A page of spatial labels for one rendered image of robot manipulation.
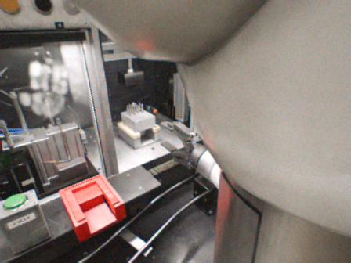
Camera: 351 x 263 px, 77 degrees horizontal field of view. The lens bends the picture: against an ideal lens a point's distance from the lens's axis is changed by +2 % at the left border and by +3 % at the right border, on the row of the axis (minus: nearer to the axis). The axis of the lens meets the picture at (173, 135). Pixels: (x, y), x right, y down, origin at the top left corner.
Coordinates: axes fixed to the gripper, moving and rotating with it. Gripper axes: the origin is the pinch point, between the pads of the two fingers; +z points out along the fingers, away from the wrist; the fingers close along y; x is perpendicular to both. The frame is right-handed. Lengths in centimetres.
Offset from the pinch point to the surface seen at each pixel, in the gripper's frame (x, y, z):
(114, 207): 28.9, -4.3, -16.3
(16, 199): 47.4, 3.0, -7.7
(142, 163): 9.6, -10.0, 2.9
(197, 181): -8.0, -20.3, -9.0
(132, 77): 1.5, 17.6, 20.7
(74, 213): 37.8, -3.7, -12.7
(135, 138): 6.8, -4.5, 13.2
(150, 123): -1.4, -0.6, 14.4
